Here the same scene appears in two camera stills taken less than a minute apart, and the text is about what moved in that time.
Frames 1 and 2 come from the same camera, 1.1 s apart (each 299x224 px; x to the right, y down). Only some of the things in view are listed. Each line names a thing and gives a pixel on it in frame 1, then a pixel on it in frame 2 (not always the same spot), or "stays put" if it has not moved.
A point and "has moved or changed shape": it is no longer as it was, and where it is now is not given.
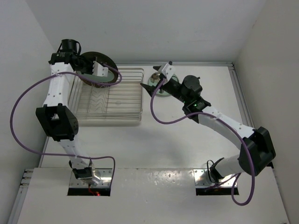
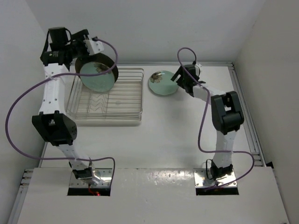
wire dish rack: [120, 103] stays put
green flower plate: [99, 79] has moved or changed shape
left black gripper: [90, 60] -> [79, 37]
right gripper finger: [151, 89] -> [174, 76]
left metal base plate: [104, 174] stays put
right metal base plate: [201, 179] stays put
